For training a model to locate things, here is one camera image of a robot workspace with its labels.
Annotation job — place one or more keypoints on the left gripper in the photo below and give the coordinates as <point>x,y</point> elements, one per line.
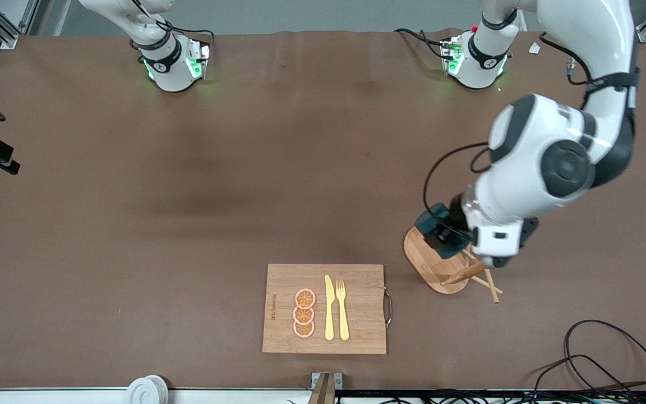
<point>453,228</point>

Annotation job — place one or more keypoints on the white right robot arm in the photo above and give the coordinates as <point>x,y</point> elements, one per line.
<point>171,67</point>

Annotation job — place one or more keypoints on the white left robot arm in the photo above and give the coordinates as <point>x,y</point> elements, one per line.
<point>553,157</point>

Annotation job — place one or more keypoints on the wooden mug tree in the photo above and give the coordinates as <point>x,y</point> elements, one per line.
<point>432,269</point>

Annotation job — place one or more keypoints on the bamboo cutting board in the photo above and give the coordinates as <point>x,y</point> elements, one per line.
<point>356,314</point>

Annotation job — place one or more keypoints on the yellow plastic fork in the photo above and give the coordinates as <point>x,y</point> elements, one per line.
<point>343,320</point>

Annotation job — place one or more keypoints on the yellow plastic knife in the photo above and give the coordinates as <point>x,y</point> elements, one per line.
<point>329,314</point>

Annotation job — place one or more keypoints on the orange slice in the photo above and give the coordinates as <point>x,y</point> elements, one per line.
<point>305,298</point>
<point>303,316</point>
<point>303,330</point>

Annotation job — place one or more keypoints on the small white paper tag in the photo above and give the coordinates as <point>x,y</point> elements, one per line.
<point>534,48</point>

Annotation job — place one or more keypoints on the white tape roll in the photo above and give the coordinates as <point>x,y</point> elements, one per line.
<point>146,390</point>

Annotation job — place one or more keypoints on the grey mounting bracket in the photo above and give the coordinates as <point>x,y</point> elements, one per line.
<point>326,387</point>

